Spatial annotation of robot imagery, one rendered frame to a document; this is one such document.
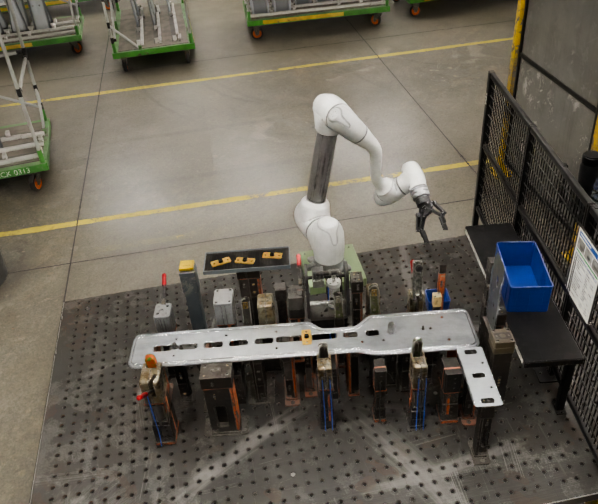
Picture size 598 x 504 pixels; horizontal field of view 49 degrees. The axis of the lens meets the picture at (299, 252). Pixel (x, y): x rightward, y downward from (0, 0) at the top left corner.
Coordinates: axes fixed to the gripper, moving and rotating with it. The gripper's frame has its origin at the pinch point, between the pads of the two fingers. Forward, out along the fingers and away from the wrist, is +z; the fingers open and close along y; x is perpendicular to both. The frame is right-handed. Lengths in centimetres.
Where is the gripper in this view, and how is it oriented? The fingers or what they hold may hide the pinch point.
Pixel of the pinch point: (435, 234)
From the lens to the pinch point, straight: 326.8
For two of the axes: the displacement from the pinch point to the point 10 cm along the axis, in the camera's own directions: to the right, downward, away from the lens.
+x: 8.1, 0.1, 5.9
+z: 2.5, 8.9, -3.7
